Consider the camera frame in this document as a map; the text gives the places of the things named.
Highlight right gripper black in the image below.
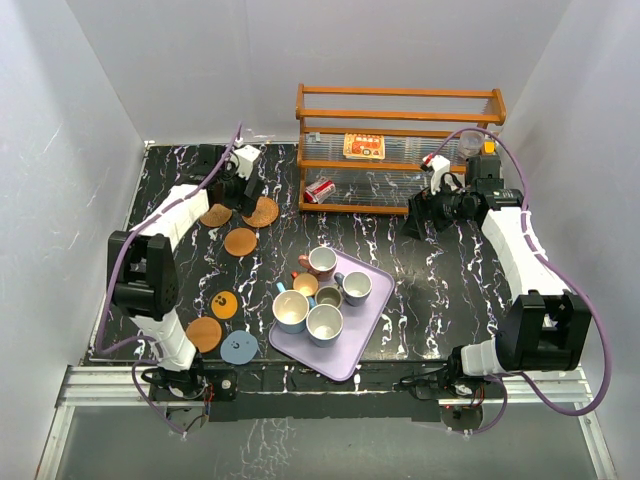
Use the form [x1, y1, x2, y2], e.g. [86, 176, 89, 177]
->
[399, 175, 474, 241]

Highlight woven rattan coaster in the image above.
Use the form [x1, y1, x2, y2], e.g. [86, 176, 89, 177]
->
[199, 204, 233, 228]
[242, 196, 279, 228]

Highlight wooden coaster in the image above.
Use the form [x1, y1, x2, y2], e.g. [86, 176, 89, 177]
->
[224, 228, 258, 257]
[186, 317, 223, 353]

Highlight orange face coaster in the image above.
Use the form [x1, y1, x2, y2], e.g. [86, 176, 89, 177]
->
[211, 291, 238, 320]

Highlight large blue mug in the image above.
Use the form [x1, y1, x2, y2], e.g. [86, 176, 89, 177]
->
[272, 282, 316, 334]

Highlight blue face coaster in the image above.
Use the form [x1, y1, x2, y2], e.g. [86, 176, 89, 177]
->
[220, 330, 258, 365]

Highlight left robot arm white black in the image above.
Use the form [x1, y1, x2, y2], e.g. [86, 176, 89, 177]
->
[105, 141, 264, 399]

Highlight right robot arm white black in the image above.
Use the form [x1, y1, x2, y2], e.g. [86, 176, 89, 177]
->
[403, 154, 591, 397]

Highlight clear plastic cup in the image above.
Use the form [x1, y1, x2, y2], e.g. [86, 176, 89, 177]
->
[457, 130, 485, 159]

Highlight small orange cup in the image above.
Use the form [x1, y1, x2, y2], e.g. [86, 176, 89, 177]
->
[291, 272, 319, 297]

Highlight small olive cup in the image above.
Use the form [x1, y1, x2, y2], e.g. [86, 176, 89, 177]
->
[314, 285, 343, 309]

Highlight red white can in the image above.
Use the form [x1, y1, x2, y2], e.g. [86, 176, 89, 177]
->
[303, 178, 336, 204]

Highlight wooden shelf rack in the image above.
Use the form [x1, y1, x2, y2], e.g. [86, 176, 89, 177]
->
[295, 84, 507, 215]

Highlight orange snack packet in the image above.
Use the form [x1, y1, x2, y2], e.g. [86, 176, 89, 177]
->
[343, 133, 386, 160]

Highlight pink mug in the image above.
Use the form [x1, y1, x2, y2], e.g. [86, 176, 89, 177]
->
[298, 246, 337, 282]

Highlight grey mug right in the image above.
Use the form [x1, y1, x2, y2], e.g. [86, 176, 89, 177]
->
[334, 271, 372, 307]

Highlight grey mug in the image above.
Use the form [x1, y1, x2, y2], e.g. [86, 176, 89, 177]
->
[334, 271, 372, 307]
[306, 305, 344, 347]

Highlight grey mug front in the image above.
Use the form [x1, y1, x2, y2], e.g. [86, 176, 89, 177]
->
[306, 305, 344, 347]

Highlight lavender plastic tray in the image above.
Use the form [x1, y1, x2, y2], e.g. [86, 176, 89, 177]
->
[269, 251, 395, 382]

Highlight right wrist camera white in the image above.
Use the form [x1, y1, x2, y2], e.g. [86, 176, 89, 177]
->
[421, 153, 450, 195]

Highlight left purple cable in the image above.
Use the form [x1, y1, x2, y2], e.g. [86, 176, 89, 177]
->
[94, 122, 244, 439]

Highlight purple cable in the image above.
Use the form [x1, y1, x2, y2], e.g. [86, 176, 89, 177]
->
[94, 122, 244, 439]
[429, 127, 612, 436]

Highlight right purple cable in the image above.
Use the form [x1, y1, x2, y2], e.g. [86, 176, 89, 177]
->
[429, 127, 612, 436]

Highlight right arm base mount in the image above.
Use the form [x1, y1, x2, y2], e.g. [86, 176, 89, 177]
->
[393, 363, 508, 441]

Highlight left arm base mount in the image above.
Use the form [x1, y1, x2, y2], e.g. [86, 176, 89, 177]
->
[131, 359, 237, 440]

